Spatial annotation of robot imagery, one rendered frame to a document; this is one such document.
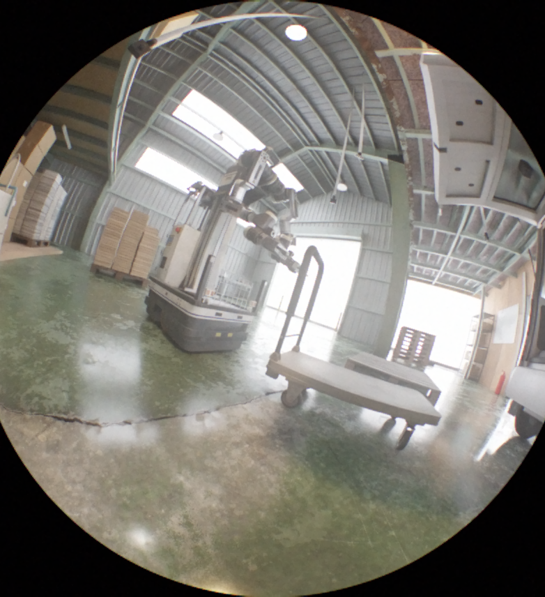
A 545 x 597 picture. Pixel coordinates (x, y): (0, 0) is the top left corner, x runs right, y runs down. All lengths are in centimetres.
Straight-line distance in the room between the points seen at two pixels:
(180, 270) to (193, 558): 153
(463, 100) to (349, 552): 177
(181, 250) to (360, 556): 174
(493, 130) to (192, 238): 233
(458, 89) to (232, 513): 181
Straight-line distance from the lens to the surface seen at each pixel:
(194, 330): 103
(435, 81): 129
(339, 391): 77
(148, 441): 57
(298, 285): 79
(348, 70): 550
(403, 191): 515
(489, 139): 166
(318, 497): 59
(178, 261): 147
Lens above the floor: 45
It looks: 1 degrees up
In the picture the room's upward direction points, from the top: 18 degrees clockwise
